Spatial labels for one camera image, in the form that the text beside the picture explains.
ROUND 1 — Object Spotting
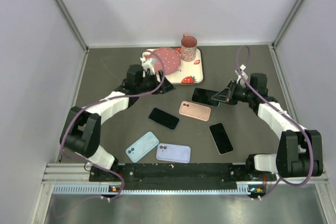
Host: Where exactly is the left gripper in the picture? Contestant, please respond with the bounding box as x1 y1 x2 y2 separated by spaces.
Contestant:
136 70 176 94

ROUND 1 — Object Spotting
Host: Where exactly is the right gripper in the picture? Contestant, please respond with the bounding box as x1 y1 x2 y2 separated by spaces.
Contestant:
213 80 254 105

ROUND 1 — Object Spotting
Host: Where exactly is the green-edged black phone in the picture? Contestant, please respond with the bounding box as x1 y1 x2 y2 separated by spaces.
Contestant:
192 88 220 107

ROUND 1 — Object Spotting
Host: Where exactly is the pink phone case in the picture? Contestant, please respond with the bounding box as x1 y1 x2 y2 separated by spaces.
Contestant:
179 101 211 122

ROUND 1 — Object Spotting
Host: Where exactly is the blue-edged black phone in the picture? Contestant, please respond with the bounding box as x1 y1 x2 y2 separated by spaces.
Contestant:
149 108 180 130

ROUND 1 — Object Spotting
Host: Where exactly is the lavender phone case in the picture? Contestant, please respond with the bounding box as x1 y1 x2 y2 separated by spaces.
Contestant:
156 143 191 163

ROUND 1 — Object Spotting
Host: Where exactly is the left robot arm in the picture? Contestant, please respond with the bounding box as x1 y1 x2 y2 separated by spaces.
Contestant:
60 65 174 180

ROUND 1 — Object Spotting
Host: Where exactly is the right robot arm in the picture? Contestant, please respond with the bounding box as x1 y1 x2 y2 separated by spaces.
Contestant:
211 73 323 180

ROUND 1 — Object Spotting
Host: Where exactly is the silver-edged black phone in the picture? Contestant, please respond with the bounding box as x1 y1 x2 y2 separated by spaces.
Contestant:
209 123 234 155

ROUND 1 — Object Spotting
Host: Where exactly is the light blue phone case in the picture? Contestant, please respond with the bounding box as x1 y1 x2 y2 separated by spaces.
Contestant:
125 132 159 163

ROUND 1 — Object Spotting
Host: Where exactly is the pink polka dot plate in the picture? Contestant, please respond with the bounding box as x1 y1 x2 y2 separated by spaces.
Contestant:
153 47 181 75

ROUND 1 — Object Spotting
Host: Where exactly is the strawberry print tray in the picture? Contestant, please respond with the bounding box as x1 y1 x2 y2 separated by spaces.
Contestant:
148 48 203 84

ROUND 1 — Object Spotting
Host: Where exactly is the pink floral mug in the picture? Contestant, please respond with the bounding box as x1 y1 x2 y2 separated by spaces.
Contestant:
181 34 197 61

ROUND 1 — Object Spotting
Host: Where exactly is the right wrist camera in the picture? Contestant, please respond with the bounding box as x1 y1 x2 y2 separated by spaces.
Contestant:
235 64 248 87

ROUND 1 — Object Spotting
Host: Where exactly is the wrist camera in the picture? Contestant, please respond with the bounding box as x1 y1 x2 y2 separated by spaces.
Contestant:
235 64 248 87
140 55 157 74

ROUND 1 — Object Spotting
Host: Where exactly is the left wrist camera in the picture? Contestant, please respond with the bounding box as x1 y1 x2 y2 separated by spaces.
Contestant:
140 55 157 74

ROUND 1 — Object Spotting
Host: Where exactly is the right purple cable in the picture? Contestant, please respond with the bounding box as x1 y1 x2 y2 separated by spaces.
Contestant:
236 45 316 200

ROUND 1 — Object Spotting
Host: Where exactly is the purple cable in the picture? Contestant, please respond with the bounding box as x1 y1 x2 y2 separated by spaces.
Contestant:
236 45 316 200
59 50 166 201

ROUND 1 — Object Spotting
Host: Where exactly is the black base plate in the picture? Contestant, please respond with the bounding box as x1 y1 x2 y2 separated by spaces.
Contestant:
89 163 276 190

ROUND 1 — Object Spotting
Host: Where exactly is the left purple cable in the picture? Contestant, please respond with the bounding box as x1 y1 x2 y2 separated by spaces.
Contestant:
59 50 166 201

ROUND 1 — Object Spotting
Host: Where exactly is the slotted cable duct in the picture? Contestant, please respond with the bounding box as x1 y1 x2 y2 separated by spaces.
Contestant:
52 182 265 196

